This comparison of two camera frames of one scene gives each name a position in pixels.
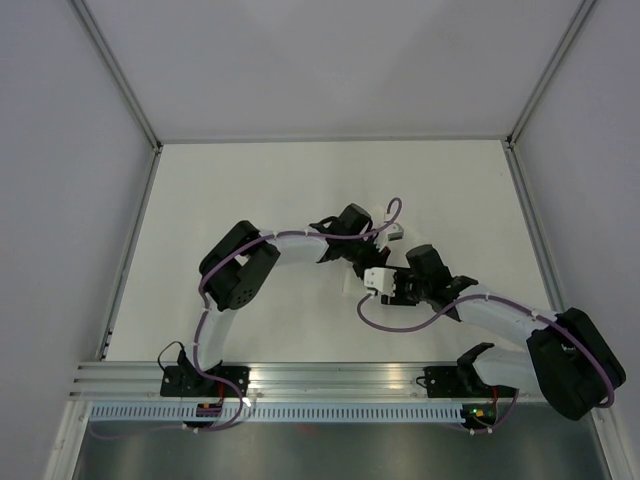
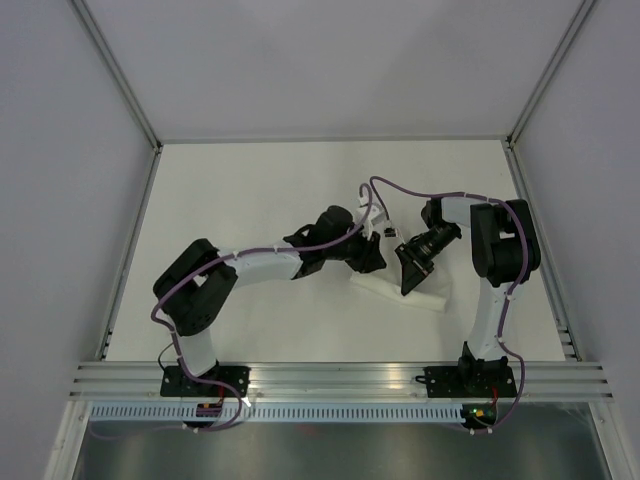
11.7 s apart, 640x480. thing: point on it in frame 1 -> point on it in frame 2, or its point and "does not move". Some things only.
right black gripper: (398, 299) -> (414, 269)
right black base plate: (450, 382) does not move
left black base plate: (186, 381) does not move
